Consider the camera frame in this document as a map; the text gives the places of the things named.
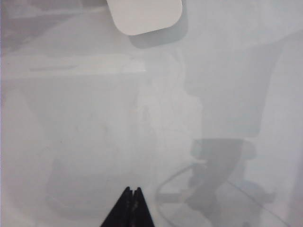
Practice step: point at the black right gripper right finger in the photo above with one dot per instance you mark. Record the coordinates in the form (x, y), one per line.
(140, 210)

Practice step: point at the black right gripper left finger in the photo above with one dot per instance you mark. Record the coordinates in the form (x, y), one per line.
(122, 210)

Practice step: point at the white whiteboard eraser black felt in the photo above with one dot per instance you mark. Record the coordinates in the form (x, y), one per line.
(144, 16)

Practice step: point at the white glossy whiteboard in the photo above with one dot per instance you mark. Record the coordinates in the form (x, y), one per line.
(94, 118)

